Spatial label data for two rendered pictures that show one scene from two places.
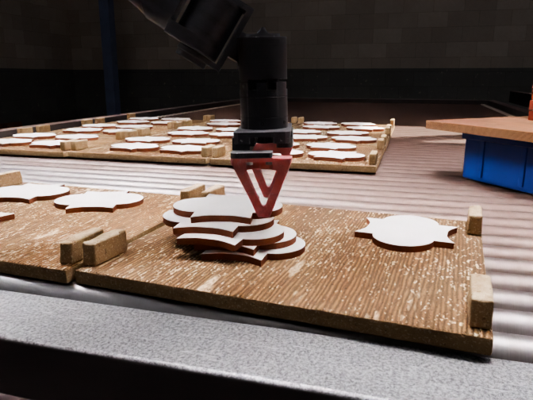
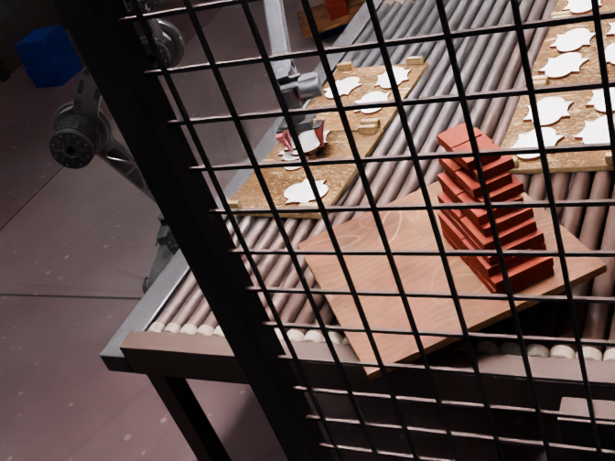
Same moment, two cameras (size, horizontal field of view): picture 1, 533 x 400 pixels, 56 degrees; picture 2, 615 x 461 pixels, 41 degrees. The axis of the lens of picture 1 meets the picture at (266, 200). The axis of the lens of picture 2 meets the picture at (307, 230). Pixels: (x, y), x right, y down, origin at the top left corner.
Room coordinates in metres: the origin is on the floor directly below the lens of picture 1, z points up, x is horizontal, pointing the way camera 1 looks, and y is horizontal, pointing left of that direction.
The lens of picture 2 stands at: (1.26, -2.10, 2.12)
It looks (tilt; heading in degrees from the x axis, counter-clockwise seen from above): 33 degrees down; 109
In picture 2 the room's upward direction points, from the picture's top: 22 degrees counter-clockwise
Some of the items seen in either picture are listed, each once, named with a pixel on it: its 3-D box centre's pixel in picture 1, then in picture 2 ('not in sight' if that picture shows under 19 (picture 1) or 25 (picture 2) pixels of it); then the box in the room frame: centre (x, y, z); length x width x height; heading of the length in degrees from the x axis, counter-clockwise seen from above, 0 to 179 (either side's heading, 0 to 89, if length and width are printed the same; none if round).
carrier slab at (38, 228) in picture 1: (36, 217); (359, 98); (0.73, 0.35, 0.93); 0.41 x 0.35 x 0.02; 71
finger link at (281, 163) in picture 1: (263, 175); (291, 137); (0.58, 0.00, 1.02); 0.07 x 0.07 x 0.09; 86
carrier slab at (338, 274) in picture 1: (305, 248); (303, 172); (0.59, -0.05, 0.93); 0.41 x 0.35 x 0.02; 69
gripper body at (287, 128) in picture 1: (263, 111); (295, 113); (0.62, 0.00, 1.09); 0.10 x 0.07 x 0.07; 176
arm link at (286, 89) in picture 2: (262, 59); (289, 94); (0.62, 0.01, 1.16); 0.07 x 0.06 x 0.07; 5
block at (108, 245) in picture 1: (105, 247); not in sight; (0.54, 0.18, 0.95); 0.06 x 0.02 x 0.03; 159
